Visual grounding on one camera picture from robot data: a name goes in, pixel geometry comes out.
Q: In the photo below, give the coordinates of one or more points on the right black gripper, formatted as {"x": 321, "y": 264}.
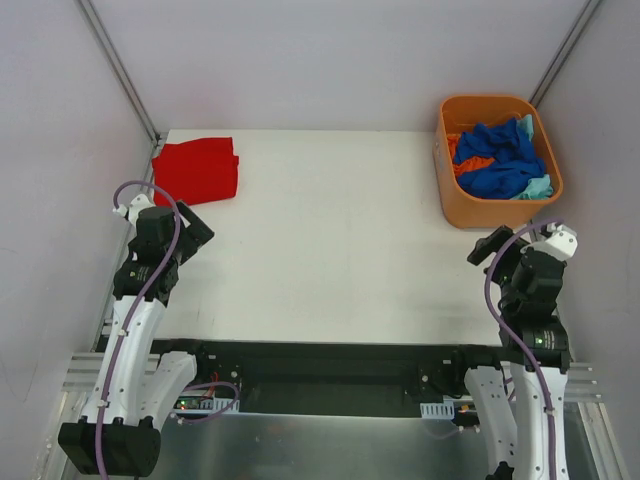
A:
{"x": 486, "y": 245}

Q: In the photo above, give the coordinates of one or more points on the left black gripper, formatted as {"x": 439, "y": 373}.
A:
{"x": 195, "y": 230}

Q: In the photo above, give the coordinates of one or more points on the blue t shirt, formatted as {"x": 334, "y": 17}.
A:
{"x": 516, "y": 161}

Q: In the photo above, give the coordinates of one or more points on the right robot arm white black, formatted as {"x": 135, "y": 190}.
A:
{"x": 521, "y": 408}

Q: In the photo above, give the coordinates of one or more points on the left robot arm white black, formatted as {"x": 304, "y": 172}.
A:
{"x": 118, "y": 432}

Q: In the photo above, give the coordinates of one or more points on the folded red t shirt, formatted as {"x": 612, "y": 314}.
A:
{"x": 198, "y": 171}

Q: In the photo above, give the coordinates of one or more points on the orange plastic bin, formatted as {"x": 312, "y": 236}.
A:
{"x": 458, "y": 114}

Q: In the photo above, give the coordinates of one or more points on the teal t shirt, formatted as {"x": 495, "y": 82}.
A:
{"x": 538, "y": 188}

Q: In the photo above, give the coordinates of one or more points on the orange t shirt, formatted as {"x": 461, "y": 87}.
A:
{"x": 470, "y": 164}

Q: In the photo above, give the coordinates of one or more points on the right grey cable duct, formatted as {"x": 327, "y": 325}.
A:
{"x": 438, "y": 411}

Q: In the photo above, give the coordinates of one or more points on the grey cable duct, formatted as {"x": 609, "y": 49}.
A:
{"x": 200, "y": 406}
{"x": 438, "y": 411}

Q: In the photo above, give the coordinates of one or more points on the aluminium rail front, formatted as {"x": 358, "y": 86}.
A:
{"x": 83, "y": 370}

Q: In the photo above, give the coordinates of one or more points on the left grey cable duct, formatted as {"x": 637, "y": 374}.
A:
{"x": 200, "y": 406}

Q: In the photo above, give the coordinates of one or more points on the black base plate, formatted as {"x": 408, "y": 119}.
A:
{"x": 386, "y": 381}

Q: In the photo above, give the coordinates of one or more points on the right aluminium frame post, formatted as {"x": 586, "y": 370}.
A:
{"x": 576, "y": 31}

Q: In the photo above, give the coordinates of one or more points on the aluminium frame post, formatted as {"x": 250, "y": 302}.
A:
{"x": 576, "y": 31}
{"x": 96, "y": 26}

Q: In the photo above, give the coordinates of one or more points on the left aluminium frame post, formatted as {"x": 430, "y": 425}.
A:
{"x": 96, "y": 26}

